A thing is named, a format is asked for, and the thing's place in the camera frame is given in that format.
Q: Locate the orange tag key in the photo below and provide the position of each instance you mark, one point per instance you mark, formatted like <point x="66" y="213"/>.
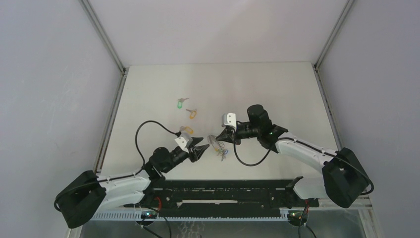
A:
<point x="193" y="113"/>

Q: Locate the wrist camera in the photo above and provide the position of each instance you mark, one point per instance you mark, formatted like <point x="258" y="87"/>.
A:
<point x="229" y="120"/>
<point x="184" y="141"/>

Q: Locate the circuit board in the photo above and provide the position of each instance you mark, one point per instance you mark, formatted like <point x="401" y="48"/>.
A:
<point x="149" y="215"/>
<point x="297" y="216"/>

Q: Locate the right circuit board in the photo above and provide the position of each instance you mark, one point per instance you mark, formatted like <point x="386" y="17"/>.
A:
<point x="297" y="216"/>

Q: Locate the left circuit board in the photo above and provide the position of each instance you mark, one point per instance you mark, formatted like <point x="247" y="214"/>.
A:
<point x="149" y="215"/>

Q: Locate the blue tag key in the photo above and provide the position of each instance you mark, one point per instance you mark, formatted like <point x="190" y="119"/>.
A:
<point x="222" y="154"/>

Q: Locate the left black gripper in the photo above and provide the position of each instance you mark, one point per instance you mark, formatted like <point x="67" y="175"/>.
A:
<point x="196" y="152"/>

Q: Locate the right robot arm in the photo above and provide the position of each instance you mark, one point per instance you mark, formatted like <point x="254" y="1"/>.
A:
<point x="343" y="179"/>

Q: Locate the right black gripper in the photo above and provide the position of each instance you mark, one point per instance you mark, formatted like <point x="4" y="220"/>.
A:
<point x="228" y="135"/>

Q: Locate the white cable duct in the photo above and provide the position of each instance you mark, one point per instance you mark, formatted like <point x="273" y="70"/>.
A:
<point x="129" y="215"/>

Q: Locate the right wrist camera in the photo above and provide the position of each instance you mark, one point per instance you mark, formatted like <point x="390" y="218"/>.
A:
<point x="229" y="120"/>

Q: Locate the yellow tag key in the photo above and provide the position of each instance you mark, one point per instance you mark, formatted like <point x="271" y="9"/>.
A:
<point x="186" y="129"/>

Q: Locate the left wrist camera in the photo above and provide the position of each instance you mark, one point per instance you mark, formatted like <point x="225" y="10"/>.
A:
<point x="184" y="141"/>

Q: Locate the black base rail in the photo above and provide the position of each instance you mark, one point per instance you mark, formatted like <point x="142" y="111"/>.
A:
<point x="226" y="197"/>

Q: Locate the green tag key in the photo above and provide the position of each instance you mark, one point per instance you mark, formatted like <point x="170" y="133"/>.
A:
<point x="180" y="102"/>

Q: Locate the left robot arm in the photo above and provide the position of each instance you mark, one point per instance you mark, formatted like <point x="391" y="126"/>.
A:
<point x="90" y="194"/>

